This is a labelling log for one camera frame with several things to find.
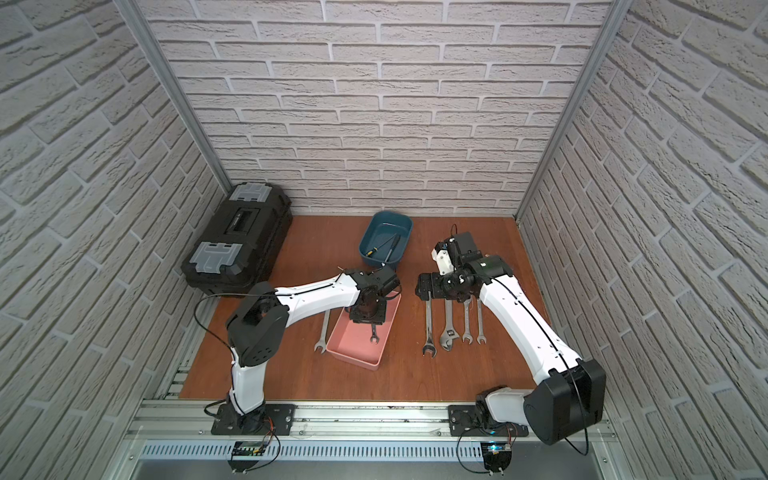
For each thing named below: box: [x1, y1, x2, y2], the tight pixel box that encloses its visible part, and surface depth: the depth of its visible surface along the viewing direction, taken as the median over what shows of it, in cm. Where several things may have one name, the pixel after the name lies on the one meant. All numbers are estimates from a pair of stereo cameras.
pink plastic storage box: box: [326, 292, 402, 371], surface depth 88 cm
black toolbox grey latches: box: [180, 182, 293, 297], surface depth 94 cm
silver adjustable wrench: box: [440, 299, 459, 352], surface depth 89 cm
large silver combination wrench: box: [422, 291, 437, 358], surface depth 89 cm
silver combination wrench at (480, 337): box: [476, 298, 487, 345], surface depth 91 cm
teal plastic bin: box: [359, 210, 414, 267], surface depth 112 cm
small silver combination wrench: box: [462, 298, 473, 345], surface depth 94 cm
